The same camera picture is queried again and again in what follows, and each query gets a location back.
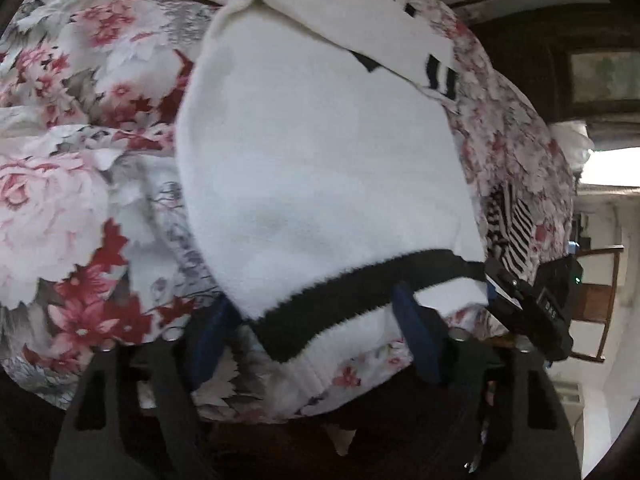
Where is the framed picture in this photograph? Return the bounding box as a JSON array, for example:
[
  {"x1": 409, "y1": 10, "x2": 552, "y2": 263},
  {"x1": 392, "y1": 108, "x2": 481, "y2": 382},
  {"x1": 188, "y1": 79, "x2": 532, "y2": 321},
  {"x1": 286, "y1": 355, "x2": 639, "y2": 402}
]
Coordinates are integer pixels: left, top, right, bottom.
[{"x1": 567, "y1": 50, "x2": 640, "y2": 103}]

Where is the dark wooden cabinet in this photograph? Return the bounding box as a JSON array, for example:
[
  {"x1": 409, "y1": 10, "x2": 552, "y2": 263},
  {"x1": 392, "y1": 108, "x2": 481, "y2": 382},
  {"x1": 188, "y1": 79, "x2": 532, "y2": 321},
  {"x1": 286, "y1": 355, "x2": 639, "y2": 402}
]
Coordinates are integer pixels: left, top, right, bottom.
[{"x1": 470, "y1": 10, "x2": 640, "y2": 126}]

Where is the white sweater with black trim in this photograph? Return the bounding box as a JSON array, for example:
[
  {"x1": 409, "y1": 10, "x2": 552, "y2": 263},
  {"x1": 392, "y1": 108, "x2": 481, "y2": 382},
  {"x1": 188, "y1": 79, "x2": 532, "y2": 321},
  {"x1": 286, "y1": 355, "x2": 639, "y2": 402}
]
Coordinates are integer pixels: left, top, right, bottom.
[{"x1": 175, "y1": 0, "x2": 490, "y2": 411}]

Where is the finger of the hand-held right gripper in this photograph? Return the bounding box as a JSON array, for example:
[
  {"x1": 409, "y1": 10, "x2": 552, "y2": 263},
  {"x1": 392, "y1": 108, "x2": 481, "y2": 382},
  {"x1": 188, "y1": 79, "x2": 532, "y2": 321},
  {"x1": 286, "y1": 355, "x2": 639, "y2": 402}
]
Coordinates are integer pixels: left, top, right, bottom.
[{"x1": 484, "y1": 257, "x2": 536, "y2": 321}]

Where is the black and white striped garment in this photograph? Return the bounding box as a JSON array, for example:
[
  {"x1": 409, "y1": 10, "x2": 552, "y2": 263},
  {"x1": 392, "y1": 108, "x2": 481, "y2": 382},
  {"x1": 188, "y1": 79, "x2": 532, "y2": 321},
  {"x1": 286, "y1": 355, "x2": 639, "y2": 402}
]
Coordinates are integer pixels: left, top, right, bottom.
[{"x1": 487, "y1": 182, "x2": 536, "y2": 273}]

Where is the floral bedspread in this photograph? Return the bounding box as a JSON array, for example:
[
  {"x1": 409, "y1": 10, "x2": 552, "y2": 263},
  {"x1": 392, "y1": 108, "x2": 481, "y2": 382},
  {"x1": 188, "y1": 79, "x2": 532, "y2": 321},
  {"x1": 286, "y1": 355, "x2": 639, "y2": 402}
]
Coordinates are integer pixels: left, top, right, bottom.
[{"x1": 0, "y1": 0, "x2": 576, "y2": 423}]

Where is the white pillow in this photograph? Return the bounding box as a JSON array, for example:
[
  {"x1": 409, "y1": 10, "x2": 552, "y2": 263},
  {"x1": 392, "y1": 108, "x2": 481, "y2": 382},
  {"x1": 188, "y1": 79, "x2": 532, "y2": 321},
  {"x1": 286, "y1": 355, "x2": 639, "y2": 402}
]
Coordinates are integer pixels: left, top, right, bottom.
[{"x1": 550, "y1": 120, "x2": 596, "y2": 166}]

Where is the dark wooden chair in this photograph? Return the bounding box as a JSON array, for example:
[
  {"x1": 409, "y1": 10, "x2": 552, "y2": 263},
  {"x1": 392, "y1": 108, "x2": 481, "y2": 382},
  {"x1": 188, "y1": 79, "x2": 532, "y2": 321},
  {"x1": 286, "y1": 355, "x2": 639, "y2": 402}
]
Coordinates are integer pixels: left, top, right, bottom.
[{"x1": 570, "y1": 244, "x2": 626, "y2": 363}]

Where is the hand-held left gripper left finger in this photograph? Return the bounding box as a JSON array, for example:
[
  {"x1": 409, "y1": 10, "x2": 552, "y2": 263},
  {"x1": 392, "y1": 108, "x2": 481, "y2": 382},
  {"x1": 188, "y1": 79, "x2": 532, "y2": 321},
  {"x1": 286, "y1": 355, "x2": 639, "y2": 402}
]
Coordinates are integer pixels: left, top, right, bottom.
[{"x1": 50, "y1": 300, "x2": 236, "y2": 480}]

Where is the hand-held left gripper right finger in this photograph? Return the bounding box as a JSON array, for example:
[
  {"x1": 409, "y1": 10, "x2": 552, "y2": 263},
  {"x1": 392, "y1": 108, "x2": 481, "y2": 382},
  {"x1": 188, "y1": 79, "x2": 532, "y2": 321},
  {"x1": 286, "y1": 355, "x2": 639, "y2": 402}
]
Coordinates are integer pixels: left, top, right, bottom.
[{"x1": 392, "y1": 284, "x2": 583, "y2": 480}]

